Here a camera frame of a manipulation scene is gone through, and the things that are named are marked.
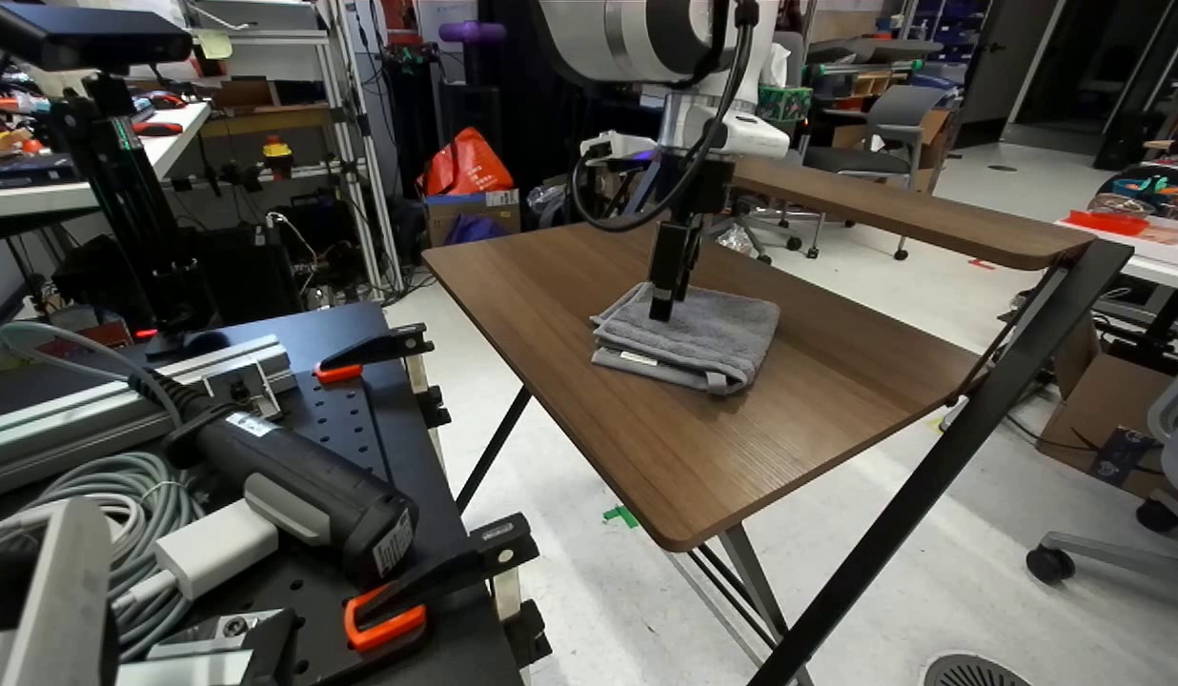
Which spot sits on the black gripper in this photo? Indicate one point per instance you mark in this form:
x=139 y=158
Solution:
x=695 y=192

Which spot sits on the grey cloth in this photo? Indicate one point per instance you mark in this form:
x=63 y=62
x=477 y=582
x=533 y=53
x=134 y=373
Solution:
x=713 y=341

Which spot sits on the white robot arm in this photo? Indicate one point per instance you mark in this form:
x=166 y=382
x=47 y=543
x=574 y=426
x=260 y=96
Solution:
x=707 y=60

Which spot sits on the brown raised table shelf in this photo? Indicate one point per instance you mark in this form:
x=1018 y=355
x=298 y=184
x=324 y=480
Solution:
x=958 y=225

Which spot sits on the brown wooden table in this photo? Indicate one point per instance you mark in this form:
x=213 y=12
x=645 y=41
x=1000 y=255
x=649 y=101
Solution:
x=837 y=382

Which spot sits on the cardboard box under bag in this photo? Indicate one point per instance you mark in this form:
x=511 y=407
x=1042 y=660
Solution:
x=458 y=220

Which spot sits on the orange red bag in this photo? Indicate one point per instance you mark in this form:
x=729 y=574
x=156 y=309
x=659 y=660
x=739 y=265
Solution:
x=466 y=167

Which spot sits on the black orange upper clamp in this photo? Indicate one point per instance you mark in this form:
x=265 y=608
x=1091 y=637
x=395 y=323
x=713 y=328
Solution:
x=383 y=349

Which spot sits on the black orange clamp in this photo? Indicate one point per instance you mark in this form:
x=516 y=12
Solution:
x=402 y=608
x=383 y=349

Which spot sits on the grey office chair background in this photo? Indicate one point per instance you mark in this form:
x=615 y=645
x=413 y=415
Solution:
x=890 y=151

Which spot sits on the black perforated workbench plate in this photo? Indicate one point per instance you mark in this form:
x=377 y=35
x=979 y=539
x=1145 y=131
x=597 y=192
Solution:
x=377 y=427

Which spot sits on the black grey power tool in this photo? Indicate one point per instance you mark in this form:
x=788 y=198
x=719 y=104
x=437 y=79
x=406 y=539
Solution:
x=307 y=488

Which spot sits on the black orange lower clamp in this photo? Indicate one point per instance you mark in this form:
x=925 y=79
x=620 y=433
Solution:
x=402 y=608

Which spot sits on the cardboard box right floor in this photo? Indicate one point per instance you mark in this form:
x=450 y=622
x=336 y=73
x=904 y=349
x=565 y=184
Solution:
x=1100 y=426

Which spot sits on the floor drain grate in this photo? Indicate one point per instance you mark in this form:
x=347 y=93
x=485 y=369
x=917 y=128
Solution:
x=969 y=673

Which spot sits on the white power adapter block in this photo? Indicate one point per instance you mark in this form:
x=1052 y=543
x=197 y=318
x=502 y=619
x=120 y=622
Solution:
x=213 y=547

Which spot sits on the white table at right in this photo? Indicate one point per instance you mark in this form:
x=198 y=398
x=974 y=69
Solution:
x=1148 y=238

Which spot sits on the grey chair right edge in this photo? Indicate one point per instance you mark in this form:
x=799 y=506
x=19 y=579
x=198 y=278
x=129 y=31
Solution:
x=1056 y=553

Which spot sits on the black tripod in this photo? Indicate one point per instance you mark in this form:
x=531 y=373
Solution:
x=96 y=128

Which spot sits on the aluminium extrusion rail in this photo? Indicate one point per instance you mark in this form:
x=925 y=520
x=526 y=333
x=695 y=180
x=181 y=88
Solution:
x=63 y=433

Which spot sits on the black camera on tripod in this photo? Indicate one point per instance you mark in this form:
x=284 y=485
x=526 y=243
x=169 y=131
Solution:
x=56 y=35

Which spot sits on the grey metal bracket foreground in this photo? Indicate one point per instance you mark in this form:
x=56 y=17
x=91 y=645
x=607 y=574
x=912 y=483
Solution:
x=56 y=617

